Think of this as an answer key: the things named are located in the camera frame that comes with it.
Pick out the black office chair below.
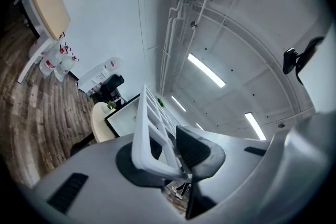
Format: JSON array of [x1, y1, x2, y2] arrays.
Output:
[[99, 73, 125, 103]]

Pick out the person's legs with white shoes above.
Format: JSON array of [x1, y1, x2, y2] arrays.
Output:
[[171, 182, 193, 200]]

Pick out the large clear water jug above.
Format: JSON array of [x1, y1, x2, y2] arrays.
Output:
[[39, 44, 63, 77], [54, 41, 72, 57], [54, 54, 80, 83]]

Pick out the white ceiling pipe bundle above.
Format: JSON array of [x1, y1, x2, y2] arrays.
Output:
[[159, 0, 185, 95]]

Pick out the black mounted camera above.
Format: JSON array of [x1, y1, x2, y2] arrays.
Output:
[[282, 47, 299, 75]]

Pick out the beige top white desk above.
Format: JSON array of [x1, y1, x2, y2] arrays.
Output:
[[16, 0, 72, 84]]

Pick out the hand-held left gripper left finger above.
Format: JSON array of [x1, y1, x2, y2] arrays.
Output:
[[115, 142, 169, 188]]

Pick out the black framed white table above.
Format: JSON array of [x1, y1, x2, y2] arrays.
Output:
[[104, 93, 142, 138]]

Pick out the round beige table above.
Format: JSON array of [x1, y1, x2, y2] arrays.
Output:
[[90, 101, 119, 144]]

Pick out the white fridge shelf rack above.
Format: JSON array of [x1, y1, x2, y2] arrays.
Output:
[[131, 83, 190, 182]]

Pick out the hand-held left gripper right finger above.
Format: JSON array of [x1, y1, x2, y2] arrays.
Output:
[[175, 125, 226, 220]]

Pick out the white water dispenser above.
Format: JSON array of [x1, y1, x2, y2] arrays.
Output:
[[77, 56, 124, 94]]

